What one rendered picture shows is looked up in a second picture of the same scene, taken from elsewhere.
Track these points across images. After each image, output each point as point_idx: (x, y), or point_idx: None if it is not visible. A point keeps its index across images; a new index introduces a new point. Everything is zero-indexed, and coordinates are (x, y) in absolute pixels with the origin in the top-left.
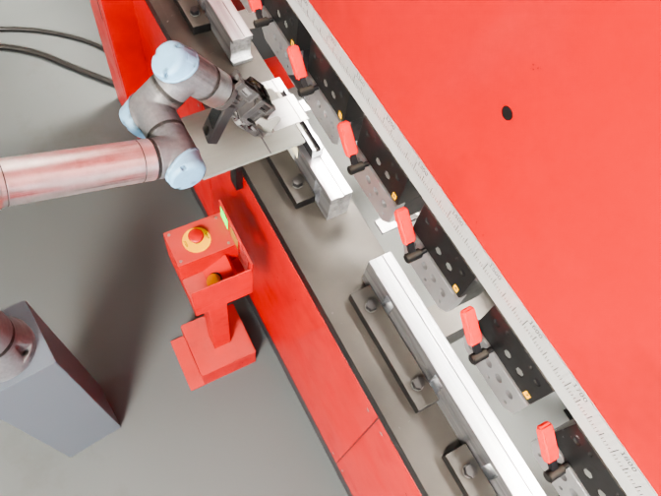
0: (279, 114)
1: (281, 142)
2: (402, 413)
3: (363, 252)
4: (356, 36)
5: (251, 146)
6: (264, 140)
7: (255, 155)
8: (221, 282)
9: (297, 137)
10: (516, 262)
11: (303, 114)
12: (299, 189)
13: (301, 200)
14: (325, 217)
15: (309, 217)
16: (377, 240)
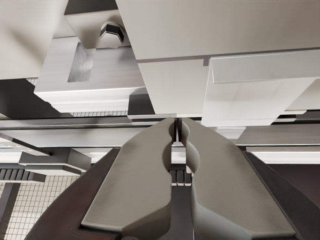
0: (243, 104)
1: (166, 88)
2: None
3: (5, 61)
4: None
5: (185, 17)
6: (191, 59)
7: (134, 16)
8: None
9: (167, 109)
10: None
11: (213, 125)
12: (99, 31)
13: (72, 26)
14: (55, 40)
15: (54, 16)
16: (32, 77)
